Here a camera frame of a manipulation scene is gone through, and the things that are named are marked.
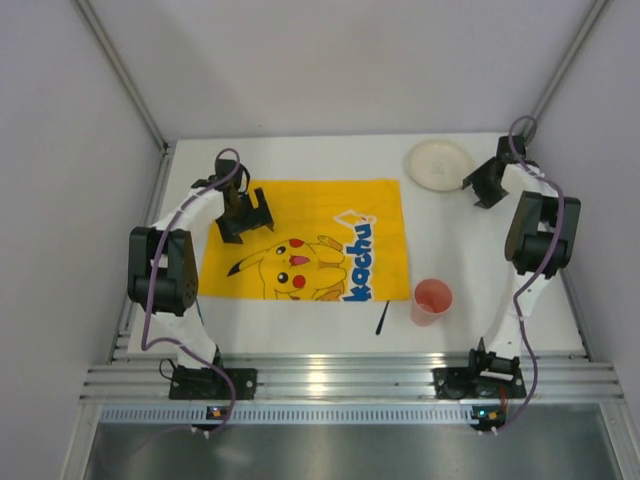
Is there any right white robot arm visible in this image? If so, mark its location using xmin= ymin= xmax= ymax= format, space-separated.
xmin=462 ymin=157 xmax=581 ymax=376

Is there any pink plastic cup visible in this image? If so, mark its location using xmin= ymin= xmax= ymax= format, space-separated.
xmin=410 ymin=279 xmax=453 ymax=327

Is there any yellow pikachu placemat cloth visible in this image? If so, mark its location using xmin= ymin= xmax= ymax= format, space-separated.
xmin=199 ymin=179 xmax=410 ymax=302

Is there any cream round plate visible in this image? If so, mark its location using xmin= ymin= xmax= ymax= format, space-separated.
xmin=405 ymin=139 xmax=475 ymax=193

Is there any aluminium frame post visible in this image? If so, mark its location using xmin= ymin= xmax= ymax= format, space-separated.
xmin=521 ymin=0 xmax=612 ymax=142
xmin=71 ymin=0 xmax=168 ymax=151

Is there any blue metal spoon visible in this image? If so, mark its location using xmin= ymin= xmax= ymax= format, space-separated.
xmin=375 ymin=301 xmax=390 ymax=336

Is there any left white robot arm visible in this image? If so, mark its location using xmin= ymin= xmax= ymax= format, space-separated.
xmin=127 ymin=173 xmax=274 ymax=370

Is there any aluminium mounting rail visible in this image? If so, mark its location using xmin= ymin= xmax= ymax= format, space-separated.
xmin=80 ymin=354 xmax=623 ymax=425

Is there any left aluminium frame post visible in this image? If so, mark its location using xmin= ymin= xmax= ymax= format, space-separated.
xmin=71 ymin=0 xmax=168 ymax=151

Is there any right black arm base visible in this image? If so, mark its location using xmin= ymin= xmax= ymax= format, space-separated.
xmin=432 ymin=348 xmax=527 ymax=400

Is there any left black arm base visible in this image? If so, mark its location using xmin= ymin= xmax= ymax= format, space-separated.
xmin=169 ymin=365 xmax=258 ymax=400

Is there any right aluminium frame post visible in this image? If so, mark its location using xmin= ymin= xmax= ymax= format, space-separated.
xmin=521 ymin=0 xmax=612 ymax=142

